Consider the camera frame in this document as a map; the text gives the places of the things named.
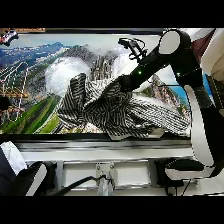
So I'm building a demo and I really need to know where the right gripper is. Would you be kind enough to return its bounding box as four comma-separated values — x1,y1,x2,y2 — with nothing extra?
115,74,138,94

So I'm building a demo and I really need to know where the black white striped shirt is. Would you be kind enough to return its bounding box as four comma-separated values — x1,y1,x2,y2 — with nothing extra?
57,72,191,141

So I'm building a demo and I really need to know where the heap of clothes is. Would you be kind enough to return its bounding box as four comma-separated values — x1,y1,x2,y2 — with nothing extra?
0,29,20,47

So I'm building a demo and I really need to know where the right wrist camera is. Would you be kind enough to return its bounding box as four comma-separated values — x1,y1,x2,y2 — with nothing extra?
117,37,148,62

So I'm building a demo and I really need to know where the silver frame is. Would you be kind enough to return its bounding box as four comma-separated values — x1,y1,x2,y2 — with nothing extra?
13,137,224,197

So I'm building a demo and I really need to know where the black cable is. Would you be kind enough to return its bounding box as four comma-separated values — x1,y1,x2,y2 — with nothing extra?
180,179,194,197
49,174,115,197

